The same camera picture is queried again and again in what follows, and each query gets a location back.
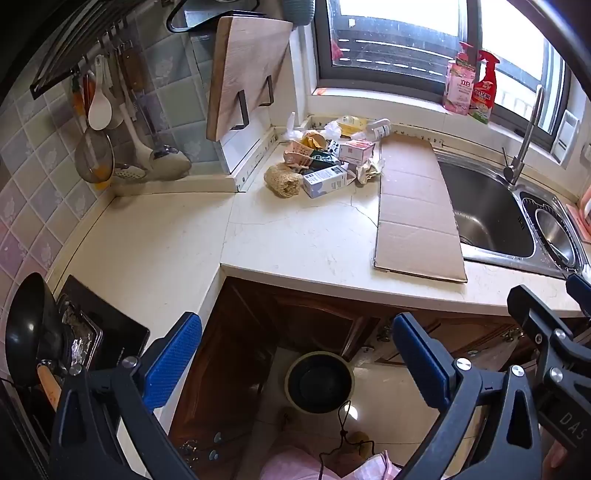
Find orange peeler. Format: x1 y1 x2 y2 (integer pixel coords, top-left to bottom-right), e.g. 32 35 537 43
70 76 88 118

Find flat cardboard sheet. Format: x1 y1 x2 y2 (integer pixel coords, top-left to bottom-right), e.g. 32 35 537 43
373 134 468 283

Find metal mesh strainer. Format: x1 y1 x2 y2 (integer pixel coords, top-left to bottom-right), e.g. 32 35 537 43
75 124 115 183

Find grey-blue ribbed basket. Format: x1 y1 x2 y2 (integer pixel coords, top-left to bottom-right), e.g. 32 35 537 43
281 0 315 26

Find metal faucet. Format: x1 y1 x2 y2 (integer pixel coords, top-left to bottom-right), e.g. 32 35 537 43
502 84 546 185

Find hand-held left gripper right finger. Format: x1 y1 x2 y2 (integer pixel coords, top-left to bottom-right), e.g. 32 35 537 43
392 312 543 480

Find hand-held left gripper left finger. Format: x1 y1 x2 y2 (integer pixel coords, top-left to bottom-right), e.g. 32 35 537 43
48 312 204 480

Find lavender and white carton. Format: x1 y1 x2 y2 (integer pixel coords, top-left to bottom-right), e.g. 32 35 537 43
302 167 348 199

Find window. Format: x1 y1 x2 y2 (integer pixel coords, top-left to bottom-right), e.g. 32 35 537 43
311 0 573 151

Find clear plastic bottle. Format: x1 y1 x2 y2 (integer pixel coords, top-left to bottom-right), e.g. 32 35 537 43
362 119 392 141

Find white rice paddle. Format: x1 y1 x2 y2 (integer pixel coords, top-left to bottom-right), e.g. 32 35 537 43
88 55 113 131

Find black wok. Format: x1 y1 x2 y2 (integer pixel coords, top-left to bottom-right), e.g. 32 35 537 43
4 272 68 411

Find pink and white box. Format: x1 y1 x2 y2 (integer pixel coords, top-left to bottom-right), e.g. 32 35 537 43
338 140 376 164

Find stainless steel sink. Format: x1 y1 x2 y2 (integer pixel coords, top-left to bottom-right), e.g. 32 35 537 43
431 143 589 280

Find cream trash bin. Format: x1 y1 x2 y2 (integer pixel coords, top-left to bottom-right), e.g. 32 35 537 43
284 352 355 415

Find pink detergent bottle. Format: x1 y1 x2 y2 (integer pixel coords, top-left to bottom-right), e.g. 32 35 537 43
442 41 476 115

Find dark packet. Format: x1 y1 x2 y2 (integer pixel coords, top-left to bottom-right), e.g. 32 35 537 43
300 152 342 176

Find dried loofah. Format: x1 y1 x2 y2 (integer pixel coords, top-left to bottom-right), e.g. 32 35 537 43
263 162 303 198

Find pink packet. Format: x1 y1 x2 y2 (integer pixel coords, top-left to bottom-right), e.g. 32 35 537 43
283 141 315 168

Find yellow box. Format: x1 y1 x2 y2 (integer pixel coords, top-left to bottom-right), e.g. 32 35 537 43
336 115 369 137

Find black cable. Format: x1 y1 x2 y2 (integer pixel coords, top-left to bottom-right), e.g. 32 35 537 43
318 401 377 480

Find black utensil rail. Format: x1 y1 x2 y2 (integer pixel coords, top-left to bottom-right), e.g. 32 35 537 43
29 0 139 100

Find black glass stove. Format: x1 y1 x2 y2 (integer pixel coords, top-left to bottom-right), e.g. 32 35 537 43
53 274 151 374

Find crumpled paper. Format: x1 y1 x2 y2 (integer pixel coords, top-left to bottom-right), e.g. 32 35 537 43
355 157 385 185

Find wooden corner cabinet door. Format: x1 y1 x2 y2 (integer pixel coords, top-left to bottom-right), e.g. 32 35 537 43
240 281 384 365

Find wooden stove cabinet door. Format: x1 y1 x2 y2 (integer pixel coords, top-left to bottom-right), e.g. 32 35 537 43
167 277 287 462

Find wooden cutting board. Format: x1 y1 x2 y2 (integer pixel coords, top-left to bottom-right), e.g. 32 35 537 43
205 15 295 142

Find aluminium foil burner liner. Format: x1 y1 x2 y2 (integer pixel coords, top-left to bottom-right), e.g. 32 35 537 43
58 300 103 370

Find pink object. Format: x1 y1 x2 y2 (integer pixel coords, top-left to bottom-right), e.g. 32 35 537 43
567 187 591 243

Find red spray bottle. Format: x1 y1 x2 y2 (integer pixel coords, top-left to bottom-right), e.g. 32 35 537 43
468 50 501 124

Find black cutting board rack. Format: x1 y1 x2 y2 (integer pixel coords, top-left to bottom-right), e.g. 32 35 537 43
228 76 274 132

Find wooden sink cabinet door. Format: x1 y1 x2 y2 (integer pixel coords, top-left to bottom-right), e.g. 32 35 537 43
369 309 578 370

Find clear plastic bag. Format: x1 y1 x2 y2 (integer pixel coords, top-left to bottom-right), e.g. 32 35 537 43
281 112 342 141

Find pink pants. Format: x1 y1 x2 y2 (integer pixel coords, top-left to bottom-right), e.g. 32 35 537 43
261 443 402 480

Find white wall socket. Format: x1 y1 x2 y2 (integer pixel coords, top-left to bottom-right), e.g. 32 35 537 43
551 111 580 164

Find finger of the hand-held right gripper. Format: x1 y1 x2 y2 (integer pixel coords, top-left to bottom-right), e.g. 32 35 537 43
507 285 591 384
566 273 591 319

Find person's right hand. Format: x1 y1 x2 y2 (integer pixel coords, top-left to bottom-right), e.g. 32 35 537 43
542 440 566 474

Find white slotted spatula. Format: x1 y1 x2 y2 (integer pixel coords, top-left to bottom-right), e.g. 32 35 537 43
113 92 148 180

